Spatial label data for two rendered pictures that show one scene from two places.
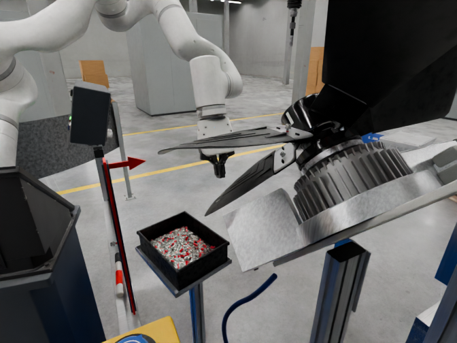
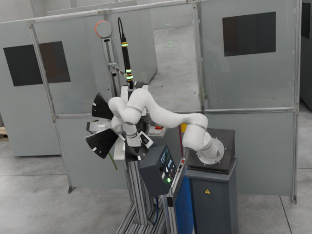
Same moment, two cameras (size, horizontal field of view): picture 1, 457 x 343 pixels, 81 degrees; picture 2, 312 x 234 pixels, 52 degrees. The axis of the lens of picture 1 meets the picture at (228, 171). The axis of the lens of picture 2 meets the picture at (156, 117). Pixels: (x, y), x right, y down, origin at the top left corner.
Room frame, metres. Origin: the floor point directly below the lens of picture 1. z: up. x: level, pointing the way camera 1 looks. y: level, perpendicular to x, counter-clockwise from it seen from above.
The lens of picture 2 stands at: (2.18, 1.69, 2.07)
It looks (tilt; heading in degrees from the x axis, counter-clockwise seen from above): 20 degrees down; 224
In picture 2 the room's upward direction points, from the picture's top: 8 degrees counter-clockwise
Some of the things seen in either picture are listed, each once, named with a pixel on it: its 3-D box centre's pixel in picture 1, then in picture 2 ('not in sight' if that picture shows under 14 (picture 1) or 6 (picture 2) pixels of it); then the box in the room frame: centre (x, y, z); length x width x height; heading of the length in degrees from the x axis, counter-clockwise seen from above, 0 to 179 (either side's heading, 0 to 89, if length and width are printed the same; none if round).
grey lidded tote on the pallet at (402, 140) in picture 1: (404, 150); not in sight; (3.01, -2.10, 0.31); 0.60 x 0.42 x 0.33; 129
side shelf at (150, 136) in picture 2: not in sight; (147, 132); (0.11, -0.46, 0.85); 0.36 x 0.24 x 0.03; 116
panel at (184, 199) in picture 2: not in sight; (186, 206); (0.48, 0.25, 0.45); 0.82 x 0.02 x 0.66; 26
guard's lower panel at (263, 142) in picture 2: not in sight; (166, 154); (-0.10, -0.43, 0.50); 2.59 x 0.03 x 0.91; 116
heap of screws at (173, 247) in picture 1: (182, 249); not in sight; (0.61, 0.13, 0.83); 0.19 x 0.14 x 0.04; 42
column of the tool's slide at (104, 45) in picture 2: not in sight; (120, 126); (0.20, -0.75, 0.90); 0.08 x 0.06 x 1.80; 151
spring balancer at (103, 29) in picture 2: not in sight; (103, 29); (0.20, -0.75, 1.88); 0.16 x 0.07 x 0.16; 151
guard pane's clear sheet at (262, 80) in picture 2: not in sight; (155, 62); (-0.10, -0.43, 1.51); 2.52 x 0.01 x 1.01; 116
